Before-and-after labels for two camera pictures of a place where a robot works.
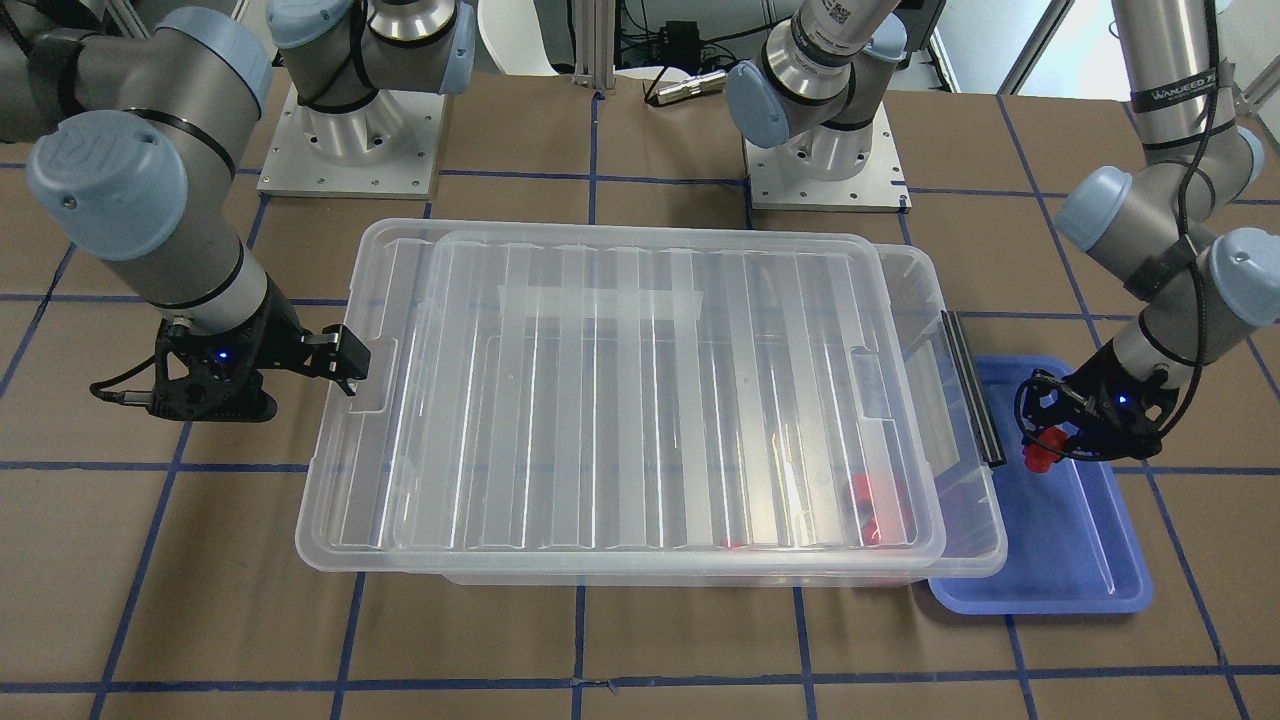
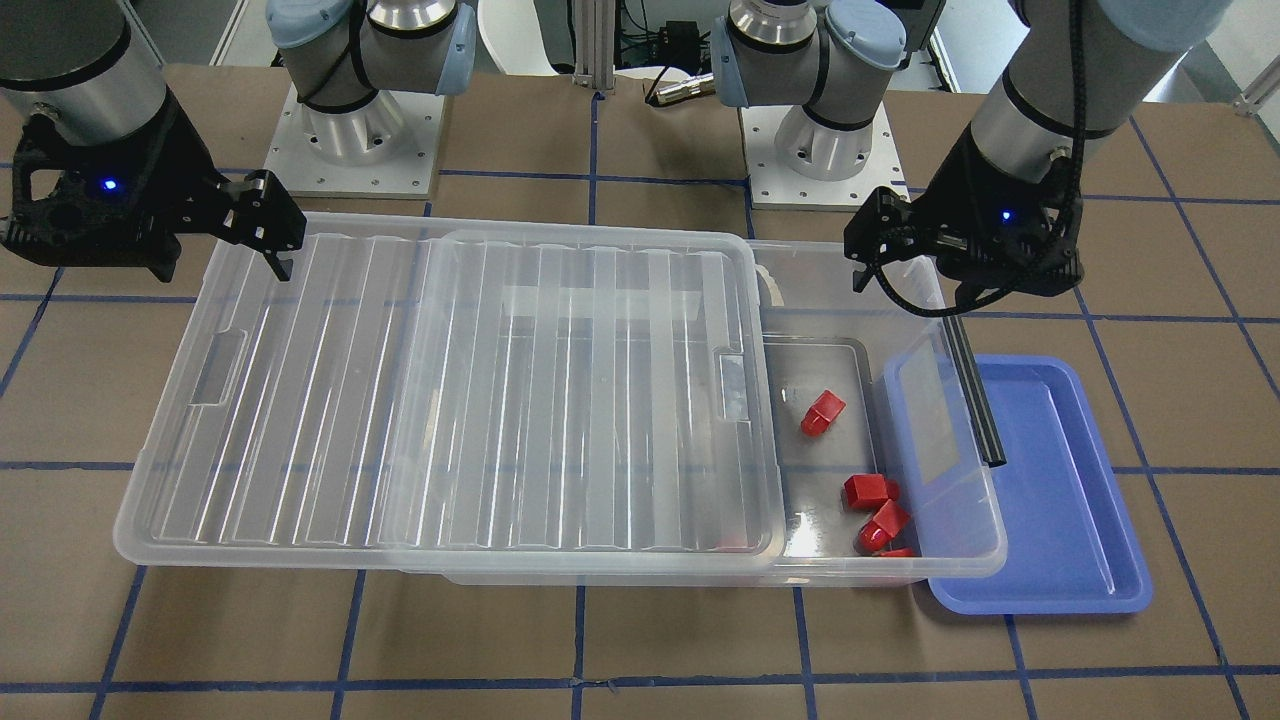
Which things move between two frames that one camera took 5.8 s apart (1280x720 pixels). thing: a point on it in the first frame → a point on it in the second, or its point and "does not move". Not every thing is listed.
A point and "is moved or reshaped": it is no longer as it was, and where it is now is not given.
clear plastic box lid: (520, 399) is moved or reshaped
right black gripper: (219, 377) → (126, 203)
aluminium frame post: (595, 45) does not move
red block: (1039, 460) → (817, 420)
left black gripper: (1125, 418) → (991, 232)
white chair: (513, 32) does not move
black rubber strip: (979, 399) does not move
